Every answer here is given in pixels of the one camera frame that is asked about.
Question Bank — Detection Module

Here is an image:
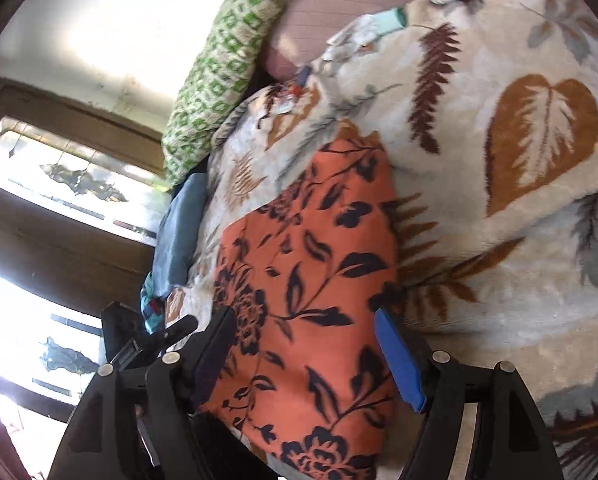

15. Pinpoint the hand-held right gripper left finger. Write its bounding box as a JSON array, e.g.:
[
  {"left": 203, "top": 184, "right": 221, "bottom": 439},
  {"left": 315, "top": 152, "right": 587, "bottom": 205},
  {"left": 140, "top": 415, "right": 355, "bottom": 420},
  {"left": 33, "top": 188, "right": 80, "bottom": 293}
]
[{"left": 46, "top": 305, "right": 237, "bottom": 480}]

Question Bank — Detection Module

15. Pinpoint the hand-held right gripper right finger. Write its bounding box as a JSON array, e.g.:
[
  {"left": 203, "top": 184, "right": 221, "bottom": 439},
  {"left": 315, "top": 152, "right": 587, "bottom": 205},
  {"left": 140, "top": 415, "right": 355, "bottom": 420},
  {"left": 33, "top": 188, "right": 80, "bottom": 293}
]
[{"left": 373, "top": 306, "right": 565, "bottom": 480}]

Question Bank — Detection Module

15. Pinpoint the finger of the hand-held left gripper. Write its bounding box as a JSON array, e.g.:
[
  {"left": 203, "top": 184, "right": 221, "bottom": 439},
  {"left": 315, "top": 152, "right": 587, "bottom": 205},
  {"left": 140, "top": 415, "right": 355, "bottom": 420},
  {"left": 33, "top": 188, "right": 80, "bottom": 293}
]
[{"left": 160, "top": 315, "right": 199, "bottom": 348}]

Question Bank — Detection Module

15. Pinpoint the orange black floral garment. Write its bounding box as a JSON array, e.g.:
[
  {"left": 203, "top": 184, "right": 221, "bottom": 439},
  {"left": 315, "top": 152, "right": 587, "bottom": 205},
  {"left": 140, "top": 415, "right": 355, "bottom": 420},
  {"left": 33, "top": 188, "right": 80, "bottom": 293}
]
[{"left": 196, "top": 130, "right": 405, "bottom": 480}]

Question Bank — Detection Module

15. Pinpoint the teal red patterned cloth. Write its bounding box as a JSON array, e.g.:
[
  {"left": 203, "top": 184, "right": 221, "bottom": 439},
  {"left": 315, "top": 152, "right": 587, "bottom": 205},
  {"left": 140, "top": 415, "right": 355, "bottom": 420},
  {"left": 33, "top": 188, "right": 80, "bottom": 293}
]
[{"left": 139, "top": 272, "right": 174, "bottom": 336}]

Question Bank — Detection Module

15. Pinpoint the blue folded cloth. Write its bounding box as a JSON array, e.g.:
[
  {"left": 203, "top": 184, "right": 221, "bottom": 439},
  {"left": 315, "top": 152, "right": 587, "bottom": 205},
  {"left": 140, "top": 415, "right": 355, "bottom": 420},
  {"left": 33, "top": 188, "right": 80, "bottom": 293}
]
[{"left": 151, "top": 172, "right": 211, "bottom": 298}]

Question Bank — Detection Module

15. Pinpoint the cream leaf print blanket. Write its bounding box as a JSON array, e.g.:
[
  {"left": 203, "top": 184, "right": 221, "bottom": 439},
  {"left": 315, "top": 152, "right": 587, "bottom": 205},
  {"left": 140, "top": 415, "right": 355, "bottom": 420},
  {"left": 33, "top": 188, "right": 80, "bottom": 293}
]
[{"left": 166, "top": 0, "right": 598, "bottom": 480}]

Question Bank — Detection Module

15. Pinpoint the wooden window with etched glass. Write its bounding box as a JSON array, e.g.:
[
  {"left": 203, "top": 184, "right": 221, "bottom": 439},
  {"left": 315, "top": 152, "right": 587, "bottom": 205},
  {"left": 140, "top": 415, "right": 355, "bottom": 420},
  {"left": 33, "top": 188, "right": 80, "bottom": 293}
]
[{"left": 0, "top": 75, "right": 180, "bottom": 426}]

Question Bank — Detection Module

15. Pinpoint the green white patterned pillow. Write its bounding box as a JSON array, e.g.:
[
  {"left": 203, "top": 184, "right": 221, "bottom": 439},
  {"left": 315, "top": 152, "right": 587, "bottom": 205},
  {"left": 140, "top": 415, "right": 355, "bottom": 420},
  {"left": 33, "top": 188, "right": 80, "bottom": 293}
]
[{"left": 161, "top": 0, "right": 292, "bottom": 186}]

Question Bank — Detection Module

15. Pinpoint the small red blue cloth item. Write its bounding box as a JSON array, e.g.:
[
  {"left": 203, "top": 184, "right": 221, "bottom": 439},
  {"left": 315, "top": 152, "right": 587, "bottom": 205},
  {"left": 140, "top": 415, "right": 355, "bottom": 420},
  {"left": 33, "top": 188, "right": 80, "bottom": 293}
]
[{"left": 286, "top": 64, "right": 313, "bottom": 99}]

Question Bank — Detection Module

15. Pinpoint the pink checked pillow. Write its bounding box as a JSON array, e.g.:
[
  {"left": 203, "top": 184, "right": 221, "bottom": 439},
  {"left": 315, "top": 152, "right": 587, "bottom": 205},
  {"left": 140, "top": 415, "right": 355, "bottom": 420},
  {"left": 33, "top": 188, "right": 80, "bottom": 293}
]
[{"left": 261, "top": 0, "right": 460, "bottom": 81}]

